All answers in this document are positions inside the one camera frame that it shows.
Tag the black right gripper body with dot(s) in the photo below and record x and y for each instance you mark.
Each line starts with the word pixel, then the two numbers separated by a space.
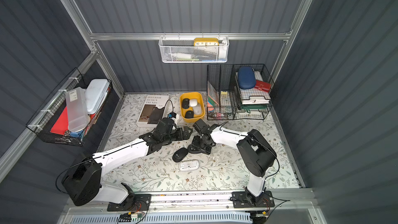
pixel 199 144

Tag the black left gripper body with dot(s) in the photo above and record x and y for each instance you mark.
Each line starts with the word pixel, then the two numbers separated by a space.
pixel 179 133

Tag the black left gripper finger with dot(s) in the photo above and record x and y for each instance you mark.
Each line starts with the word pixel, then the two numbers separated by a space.
pixel 184 137
pixel 186 131

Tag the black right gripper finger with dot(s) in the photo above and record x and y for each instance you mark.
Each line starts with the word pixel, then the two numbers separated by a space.
pixel 206 150
pixel 192 149

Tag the black mouse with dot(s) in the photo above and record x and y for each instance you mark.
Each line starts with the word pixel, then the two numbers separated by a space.
pixel 197 153
pixel 189 115
pixel 185 104
pixel 179 155

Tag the grey computer mouse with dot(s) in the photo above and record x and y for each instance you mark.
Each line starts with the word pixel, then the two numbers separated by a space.
pixel 197 110

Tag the white mouse blue accent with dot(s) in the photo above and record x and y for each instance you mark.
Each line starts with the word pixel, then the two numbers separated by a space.
pixel 193 102

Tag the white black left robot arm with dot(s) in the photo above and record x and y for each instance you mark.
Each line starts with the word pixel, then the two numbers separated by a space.
pixel 83 180

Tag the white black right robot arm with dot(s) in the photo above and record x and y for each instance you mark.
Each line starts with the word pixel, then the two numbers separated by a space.
pixel 257 154

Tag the white mouse upside down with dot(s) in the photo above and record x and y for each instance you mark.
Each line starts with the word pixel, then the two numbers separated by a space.
pixel 190 165

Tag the yellow plastic storage box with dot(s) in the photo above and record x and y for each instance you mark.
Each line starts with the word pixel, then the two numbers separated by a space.
pixel 192 107

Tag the translucent plastic box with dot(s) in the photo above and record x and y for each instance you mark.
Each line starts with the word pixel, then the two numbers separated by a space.
pixel 78 117

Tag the floral table mat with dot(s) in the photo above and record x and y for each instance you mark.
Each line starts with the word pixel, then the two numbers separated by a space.
pixel 223 169

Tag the colourful folders in organizer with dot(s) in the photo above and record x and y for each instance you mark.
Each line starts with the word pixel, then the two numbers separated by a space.
pixel 212 97

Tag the interior design trends book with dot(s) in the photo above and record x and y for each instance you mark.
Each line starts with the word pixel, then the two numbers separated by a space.
pixel 153 111

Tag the checkered notebook stack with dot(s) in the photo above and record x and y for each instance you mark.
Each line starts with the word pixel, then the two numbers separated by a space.
pixel 250 96

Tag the blue glasses case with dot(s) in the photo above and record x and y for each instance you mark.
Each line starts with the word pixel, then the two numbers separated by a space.
pixel 246 78

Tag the red small wallet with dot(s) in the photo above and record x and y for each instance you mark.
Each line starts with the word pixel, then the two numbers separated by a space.
pixel 263 86

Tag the white plastic case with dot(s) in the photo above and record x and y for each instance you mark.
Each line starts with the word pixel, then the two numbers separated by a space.
pixel 95 94

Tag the yellow clock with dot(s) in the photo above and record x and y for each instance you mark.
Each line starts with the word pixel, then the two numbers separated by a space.
pixel 206 42

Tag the red folder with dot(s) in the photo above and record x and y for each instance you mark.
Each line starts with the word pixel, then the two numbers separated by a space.
pixel 61 126

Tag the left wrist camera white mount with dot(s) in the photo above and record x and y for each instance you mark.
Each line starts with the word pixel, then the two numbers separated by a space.
pixel 174 116

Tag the black wire desk organizer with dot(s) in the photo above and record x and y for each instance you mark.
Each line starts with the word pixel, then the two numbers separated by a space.
pixel 222 77

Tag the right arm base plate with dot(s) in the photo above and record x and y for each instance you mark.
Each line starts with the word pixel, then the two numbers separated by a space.
pixel 244 199

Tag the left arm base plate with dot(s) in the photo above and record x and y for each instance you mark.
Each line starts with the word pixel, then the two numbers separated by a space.
pixel 139 202

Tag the white mesh wall basket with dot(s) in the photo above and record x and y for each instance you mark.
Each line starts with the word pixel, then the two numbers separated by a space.
pixel 179 50

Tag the black wire side basket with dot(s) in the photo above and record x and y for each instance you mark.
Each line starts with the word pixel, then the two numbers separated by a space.
pixel 44 119

